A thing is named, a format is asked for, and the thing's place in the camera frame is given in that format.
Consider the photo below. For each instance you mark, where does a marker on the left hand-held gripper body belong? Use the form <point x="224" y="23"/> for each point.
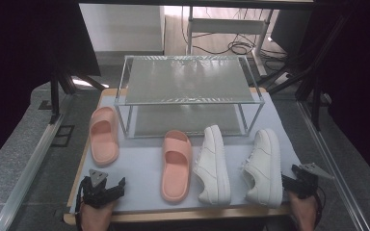
<point x="93" y="192"/>

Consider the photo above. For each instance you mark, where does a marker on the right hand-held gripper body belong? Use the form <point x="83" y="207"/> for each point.
<point x="308" y="184"/>

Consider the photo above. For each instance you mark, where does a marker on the white sneaker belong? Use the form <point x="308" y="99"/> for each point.
<point x="265" y="166"/>
<point x="212" y="166"/>

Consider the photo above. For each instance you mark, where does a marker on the pink slipper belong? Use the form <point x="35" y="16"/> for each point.
<point x="103" y="141"/>
<point x="176" y="166"/>

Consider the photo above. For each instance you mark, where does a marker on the two-tier metal shoe rack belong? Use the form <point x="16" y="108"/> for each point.
<point x="186" y="80"/>

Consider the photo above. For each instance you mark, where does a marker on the person's left hand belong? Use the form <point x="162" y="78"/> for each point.
<point x="96" y="215"/>

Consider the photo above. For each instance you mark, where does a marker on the person's right hand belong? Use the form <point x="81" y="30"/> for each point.
<point x="305" y="210"/>

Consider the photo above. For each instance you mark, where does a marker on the light blue mat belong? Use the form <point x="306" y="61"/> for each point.
<point x="141" y="173"/>

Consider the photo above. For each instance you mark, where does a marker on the black metal stand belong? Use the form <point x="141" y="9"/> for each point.
<point x="314" y="96"/>
<point x="55" y="96"/>

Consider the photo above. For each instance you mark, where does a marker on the dark curtain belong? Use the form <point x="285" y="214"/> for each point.
<point x="363" y="80"/>
<point x="19" y="48"/>

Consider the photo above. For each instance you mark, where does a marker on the white cabinet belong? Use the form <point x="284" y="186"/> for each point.
<point x="122" y="27"/>

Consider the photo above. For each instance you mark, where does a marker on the white desk with metal legs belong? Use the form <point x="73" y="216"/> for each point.
<point x="228" y="26"/>

